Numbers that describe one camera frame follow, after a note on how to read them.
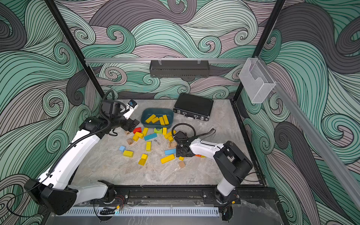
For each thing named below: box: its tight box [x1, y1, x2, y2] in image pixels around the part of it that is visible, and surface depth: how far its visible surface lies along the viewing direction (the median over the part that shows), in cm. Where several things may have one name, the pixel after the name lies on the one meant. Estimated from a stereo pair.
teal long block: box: [143, 133, 158, 142], surface depth 100 cm
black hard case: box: [172, 92, 214, 122], surface depth 116 cm
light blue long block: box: [164, 148, 177, 156], surface depth 91 cm
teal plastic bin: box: [140, 107, 175, 129], surface depth 109 cm
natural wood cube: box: [179, 161, 186, 169], surface depth 86 cm
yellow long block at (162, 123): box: [158, 116, 166, 126], surface depth 106 cm
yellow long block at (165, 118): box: [162, 114, 170, 126], surface depth 107 cm
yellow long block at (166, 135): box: [164, 130, 173, 140], surface depth 100 cm
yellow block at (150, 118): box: [145, 113, 157, 124], surface depth 109 cm
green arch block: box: [153, 127, 163, 134], surface depth 100 cm
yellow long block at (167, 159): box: [160, 153, 176, 165], surface depth 88 cm
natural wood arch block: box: [168, 141, 178, 150], surface depth 94 cm
